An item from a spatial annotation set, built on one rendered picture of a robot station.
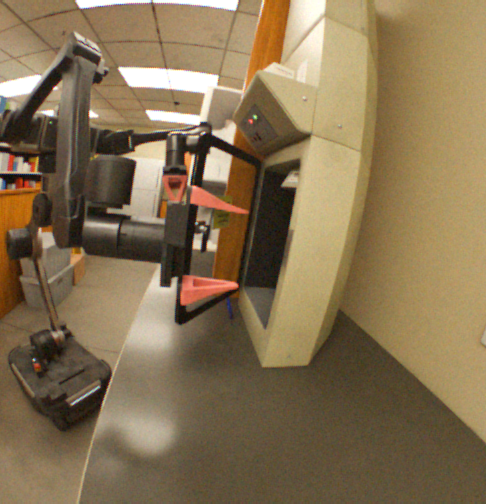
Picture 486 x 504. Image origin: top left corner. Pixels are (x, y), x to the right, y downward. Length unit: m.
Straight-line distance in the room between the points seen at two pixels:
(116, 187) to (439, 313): 0.72
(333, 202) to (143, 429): 0.49
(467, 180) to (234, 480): 0.76
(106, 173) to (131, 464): 0.37
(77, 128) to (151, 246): 0.25
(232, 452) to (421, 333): 0.56
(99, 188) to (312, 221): 0.34
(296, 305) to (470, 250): 0.45
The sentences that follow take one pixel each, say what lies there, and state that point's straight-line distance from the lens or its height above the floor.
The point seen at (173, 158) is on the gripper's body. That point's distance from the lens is 0.70.
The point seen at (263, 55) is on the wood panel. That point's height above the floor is 1.79.
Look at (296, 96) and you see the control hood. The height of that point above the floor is 1.47.
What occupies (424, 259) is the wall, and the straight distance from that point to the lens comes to 0.75.
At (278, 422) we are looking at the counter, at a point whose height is 0.94.
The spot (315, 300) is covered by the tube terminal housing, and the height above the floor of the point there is 1.11.
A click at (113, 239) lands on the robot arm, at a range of 0.30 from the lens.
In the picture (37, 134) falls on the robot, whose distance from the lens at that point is 1.08.
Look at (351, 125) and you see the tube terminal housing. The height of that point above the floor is 1.46.
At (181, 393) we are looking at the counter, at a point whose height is 0.94.
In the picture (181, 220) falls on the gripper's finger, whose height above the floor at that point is 1.24.
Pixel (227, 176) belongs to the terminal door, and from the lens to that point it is 0.56.
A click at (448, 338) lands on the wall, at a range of 0.70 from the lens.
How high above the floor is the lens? 1.28
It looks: 12 degrees down
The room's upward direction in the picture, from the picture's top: 10 degrees clockwise
